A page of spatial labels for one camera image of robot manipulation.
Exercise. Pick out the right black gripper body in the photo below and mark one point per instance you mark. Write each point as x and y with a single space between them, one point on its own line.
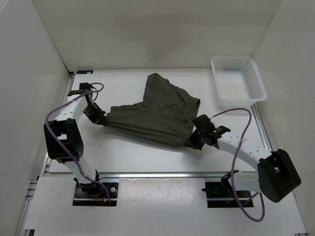
196 139

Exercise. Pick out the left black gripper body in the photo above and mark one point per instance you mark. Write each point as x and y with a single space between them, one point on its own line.
94 112

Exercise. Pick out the olive green shorts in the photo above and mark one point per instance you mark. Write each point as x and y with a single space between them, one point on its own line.
164 115

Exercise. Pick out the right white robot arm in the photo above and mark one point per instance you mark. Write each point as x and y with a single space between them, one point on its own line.
275 175

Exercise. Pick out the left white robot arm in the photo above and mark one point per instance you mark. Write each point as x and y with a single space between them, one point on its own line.
64 142

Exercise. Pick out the white perforated plastic basket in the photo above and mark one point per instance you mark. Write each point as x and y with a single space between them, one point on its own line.
238 82

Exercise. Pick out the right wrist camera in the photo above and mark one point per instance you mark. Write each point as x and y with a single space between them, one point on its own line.
203 123

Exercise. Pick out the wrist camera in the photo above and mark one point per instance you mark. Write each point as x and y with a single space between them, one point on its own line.
203 123
85 87

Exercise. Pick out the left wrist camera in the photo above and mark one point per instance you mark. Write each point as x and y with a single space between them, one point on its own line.
85 87

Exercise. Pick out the front aluminium rail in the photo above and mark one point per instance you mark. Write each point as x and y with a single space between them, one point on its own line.
164 175

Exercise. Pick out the right aluminium rail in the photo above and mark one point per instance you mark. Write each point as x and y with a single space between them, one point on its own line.
261 123

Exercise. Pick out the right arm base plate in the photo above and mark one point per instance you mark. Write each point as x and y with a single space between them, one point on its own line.
218 197

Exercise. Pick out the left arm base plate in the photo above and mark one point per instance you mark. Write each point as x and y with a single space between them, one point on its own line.
108 191

